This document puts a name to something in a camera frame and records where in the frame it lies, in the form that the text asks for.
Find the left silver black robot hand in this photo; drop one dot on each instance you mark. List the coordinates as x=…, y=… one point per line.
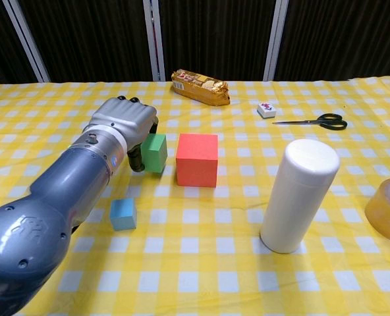
x=126, y=116

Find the green cube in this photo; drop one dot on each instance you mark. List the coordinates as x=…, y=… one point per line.
x=155, y=153

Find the large red cube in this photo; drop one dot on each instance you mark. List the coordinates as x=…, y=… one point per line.
x=196, y=164

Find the small blue cube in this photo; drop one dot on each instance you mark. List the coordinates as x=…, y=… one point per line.
x=122, y=215

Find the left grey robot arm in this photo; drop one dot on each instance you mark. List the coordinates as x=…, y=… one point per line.
x=50, y=197

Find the gold biscuit packet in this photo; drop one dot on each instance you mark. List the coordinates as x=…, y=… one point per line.
x=201, y=92

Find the black pleated curtain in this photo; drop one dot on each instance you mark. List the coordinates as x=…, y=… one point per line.
x=214, y=33

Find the white mahjong tile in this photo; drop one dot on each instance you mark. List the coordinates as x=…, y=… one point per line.
x=267, y=112

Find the yellow checkered tablecloth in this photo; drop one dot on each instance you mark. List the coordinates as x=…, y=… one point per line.
x=195, y=263

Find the white cylindrical bottle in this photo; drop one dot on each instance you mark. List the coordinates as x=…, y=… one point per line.
x=297, y=197

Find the clear tape roll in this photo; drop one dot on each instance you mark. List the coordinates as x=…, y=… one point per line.
x=379, y=214

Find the aluminium frame post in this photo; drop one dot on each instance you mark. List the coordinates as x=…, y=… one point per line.
x=26, y=39
x=275, y=39
x=155, y=39

